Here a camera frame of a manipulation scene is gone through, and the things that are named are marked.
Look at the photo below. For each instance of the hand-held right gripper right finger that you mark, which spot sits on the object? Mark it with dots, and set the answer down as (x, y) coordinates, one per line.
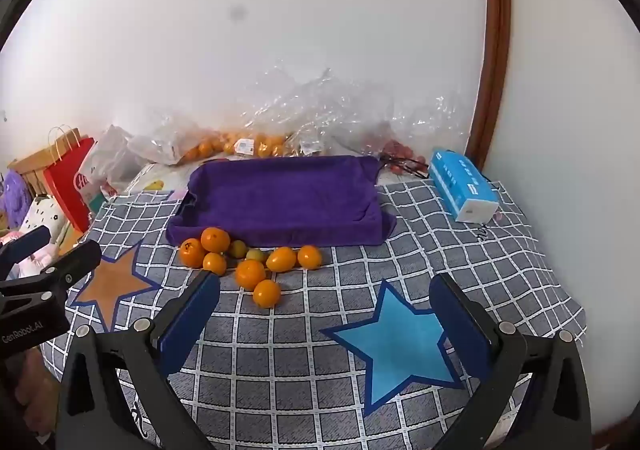
(460, 325)

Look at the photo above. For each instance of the purple towel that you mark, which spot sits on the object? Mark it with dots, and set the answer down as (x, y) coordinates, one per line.
(285, 200)

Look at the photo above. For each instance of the blue tissue pack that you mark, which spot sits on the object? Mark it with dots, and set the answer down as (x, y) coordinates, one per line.
(460, 180)

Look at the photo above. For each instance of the pink cloth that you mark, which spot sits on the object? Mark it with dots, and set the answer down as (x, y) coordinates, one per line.
(30, 257)

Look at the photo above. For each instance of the white spotted pillow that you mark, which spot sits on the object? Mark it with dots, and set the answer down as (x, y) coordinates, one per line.
(42, 217)

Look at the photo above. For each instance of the small yellow citrus fruit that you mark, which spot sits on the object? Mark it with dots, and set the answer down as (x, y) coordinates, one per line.
(237, 248)
(256, 255)

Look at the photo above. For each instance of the purple plush toy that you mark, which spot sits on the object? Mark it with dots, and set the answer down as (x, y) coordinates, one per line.
(15, 200)

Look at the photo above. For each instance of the person's left hand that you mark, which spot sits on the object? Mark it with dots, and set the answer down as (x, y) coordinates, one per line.
(35, 385)

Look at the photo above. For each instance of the labelled bag of oranges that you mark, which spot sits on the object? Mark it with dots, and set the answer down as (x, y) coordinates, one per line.
(260, 143)

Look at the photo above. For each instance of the bag of cherry tomatoes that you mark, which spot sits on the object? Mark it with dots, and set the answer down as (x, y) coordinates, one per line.
(397, 148)

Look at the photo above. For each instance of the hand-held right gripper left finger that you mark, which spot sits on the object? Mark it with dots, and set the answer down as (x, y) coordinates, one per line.
(190, 325)

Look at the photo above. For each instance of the oval orange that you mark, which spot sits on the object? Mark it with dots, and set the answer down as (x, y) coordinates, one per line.
(281, 258)

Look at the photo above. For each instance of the black eyeglasses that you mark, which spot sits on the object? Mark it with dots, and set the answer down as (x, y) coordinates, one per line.
(412, 164)

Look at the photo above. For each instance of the grey checked star blanket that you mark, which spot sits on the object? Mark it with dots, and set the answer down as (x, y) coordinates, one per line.
(300, 355)

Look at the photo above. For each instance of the labelled bag of yellow fruits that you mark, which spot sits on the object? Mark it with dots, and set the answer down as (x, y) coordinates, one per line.
(310, 146)

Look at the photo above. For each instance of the large clear plastic bag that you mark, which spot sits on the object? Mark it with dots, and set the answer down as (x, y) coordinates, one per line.
(325, 100)

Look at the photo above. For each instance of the brown wooden door frame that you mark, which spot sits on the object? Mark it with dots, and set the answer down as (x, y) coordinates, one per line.
(497, 30)

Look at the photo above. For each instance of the clear bag of small oranges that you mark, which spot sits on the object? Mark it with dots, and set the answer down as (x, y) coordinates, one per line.
(200, 148)

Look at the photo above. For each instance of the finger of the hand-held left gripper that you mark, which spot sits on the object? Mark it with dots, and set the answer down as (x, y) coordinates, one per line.
(27, 242)
(75, 262)

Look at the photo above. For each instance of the white plastic bag red print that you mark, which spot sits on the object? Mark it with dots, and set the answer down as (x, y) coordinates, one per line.
(107, 155)

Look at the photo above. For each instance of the red paper bag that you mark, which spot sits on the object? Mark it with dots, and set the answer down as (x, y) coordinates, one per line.
(67, 190)

